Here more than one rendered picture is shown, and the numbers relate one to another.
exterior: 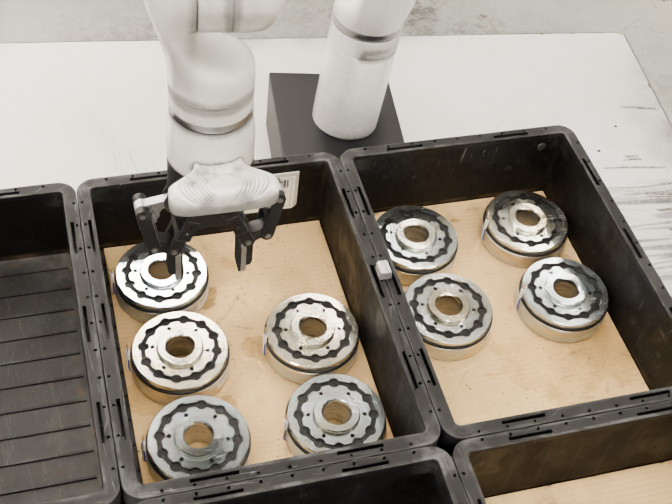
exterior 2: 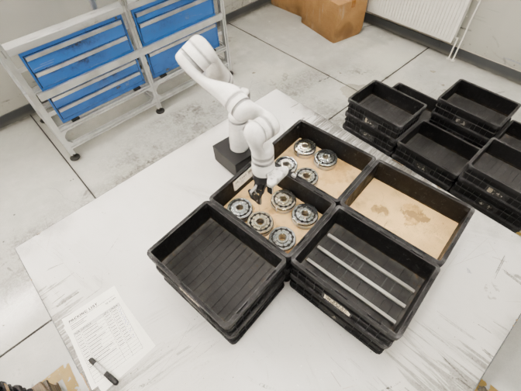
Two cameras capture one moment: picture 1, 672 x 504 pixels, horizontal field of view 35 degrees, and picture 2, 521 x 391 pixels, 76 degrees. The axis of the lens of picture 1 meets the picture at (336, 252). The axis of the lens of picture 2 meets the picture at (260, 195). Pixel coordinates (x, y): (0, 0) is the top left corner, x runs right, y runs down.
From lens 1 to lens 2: 0.47 m
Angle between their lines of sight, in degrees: 16
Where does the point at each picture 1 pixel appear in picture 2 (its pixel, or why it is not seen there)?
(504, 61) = not seen: hidden behind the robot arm
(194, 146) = (266, 169)
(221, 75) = (270, 149)
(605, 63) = (278, 98)
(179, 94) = (260, 159)
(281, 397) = (288, 218)
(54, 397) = (239, 251)
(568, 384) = (340, 177)
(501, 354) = (322, 179)
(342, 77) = (239, 136)
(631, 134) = (298, 112)
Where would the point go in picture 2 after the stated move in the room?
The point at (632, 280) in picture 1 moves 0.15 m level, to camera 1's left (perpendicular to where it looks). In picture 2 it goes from (339, 146) to (311, 158)
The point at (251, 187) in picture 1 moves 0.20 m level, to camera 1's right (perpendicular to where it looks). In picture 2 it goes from (284, 171) to (336, 148)
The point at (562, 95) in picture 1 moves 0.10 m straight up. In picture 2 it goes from (276, 112) to (276, 98)
